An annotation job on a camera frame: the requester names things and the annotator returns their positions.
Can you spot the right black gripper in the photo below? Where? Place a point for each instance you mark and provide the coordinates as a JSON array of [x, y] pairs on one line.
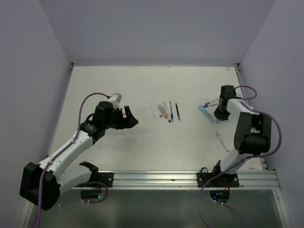
[[218, 113]]

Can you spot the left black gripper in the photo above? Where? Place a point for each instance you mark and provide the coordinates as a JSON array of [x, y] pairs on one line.
[[129, 121]]

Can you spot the dark blue capped marker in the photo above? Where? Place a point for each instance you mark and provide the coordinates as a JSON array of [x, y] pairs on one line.
[[167, 112]]

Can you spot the dark blue ballpoint pen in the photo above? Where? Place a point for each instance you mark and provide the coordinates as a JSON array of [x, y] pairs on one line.
[[171, 111]]

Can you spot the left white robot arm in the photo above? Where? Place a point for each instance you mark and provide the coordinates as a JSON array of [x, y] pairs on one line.
[[44, 182]]

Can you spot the black pen near left arm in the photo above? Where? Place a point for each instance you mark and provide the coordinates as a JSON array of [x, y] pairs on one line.
[[177, 111]]

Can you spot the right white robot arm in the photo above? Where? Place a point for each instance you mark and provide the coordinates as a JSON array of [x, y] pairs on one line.
[[253, 131]]

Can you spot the thick light blue marker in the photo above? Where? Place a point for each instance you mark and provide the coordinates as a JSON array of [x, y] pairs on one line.
[[210, 117]]

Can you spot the pink ended marker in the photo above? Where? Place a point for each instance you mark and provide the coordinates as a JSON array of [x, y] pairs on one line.
[[221, 141]]

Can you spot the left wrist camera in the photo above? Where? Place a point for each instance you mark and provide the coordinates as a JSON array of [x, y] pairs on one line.
[[115, 99]]

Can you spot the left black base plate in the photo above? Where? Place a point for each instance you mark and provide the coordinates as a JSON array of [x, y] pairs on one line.
[[106, 178]]

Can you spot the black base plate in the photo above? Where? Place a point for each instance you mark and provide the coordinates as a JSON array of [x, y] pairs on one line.
[[106, 178], [225, 180]]

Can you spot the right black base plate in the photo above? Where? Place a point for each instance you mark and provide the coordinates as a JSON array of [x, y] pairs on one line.
[[225, 180]]

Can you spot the aluminium mounting rail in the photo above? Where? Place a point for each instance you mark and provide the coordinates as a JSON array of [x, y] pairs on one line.
[[166, 180]]

